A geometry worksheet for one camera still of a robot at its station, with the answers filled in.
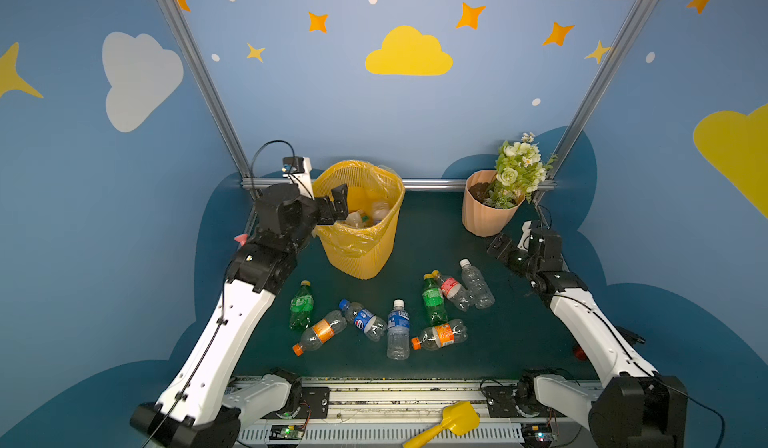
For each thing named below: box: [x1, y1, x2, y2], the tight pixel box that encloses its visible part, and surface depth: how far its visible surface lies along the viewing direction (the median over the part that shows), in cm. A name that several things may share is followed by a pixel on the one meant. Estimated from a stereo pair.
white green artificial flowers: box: [483, 131, 558, 209], surface depth 95 cm
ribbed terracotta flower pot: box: [462, 169, 525, 238], surface depth 104 cm
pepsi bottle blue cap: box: [339, 299, 387, 341], surface depth 86 cm
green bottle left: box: [289, 280, 314, 330], surface depth 90 cm
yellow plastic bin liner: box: [312, 160, 405, 255], surface depth 90 cm
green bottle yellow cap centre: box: [422, 270, 448, 326], surface depth 90 cm
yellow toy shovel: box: [403, 401, 480, 448], surface depth 73 cm
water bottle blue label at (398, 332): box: [387, 298, 411, 361], surface depth 84 cm
